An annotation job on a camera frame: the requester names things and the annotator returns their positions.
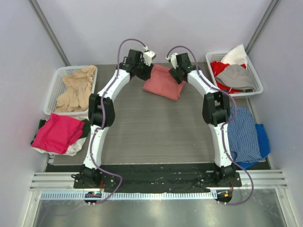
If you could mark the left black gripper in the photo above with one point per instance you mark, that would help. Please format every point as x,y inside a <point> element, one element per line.
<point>146,72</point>

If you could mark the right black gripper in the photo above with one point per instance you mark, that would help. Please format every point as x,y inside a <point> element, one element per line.
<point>176,75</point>

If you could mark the salmon pink t shirt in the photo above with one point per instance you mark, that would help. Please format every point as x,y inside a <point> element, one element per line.
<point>163,84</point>

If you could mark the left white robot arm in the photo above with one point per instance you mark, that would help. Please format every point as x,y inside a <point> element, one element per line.
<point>101,111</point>

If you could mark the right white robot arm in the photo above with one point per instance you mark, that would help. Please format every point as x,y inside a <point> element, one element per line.
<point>215,112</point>

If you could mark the right white plastic basket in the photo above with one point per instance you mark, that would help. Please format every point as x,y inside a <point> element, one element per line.
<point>217,56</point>

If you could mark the white plastic basket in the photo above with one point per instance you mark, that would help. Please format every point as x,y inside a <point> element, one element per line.
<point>217,56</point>
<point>58,87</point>

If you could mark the red garment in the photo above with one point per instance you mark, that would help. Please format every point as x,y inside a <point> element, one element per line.
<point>217,68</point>

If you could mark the beige t shirt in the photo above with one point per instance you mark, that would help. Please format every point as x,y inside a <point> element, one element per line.
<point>79,87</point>

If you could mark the left white plastic basket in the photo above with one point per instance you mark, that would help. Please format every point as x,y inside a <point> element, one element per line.
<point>58,87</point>

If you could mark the blue checkered shirt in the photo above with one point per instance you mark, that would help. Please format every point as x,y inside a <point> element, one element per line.
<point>242,136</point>

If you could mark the cream white garment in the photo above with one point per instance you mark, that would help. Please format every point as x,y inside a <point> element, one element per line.
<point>71,151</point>

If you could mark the magenta t shirt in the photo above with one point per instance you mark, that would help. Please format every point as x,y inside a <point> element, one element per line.
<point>58,134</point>

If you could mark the bright blue garment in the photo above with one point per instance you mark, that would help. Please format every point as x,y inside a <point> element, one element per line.
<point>262,139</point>

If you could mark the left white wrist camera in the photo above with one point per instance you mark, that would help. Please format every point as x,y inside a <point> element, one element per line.
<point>148,56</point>

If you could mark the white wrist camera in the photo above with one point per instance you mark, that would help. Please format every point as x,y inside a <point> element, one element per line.
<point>148,56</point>
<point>173,60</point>

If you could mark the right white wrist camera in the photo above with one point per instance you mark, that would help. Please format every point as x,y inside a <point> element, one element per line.
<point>173,60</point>

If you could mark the left corner aluminium post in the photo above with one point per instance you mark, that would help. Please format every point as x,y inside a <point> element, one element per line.
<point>44,22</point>

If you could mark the corner aluminium post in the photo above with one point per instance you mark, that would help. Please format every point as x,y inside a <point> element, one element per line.
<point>44,22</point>
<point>262,24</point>

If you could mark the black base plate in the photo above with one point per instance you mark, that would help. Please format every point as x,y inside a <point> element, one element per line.
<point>156,178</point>

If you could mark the right corner aluminium post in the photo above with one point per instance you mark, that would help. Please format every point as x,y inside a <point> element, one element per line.
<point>262,24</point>

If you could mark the white slotted cable duct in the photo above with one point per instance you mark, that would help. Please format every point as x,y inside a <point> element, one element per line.
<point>77,195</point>

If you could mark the aluminium frame rail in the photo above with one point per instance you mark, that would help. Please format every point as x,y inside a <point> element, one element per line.
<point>62,181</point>

